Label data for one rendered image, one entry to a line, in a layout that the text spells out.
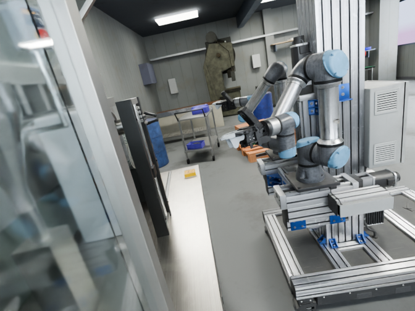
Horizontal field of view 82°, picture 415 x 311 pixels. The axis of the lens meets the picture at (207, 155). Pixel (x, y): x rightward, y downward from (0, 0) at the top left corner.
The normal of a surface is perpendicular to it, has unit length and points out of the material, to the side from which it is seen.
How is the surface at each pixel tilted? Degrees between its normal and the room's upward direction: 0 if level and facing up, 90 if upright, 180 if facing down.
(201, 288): 0
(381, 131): 90
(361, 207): 90
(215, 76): 90
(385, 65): 90
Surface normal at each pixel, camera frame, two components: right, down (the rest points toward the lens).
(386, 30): 0.00, 0.31
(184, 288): -0.19, -0.93
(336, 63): 0.40, 0.07
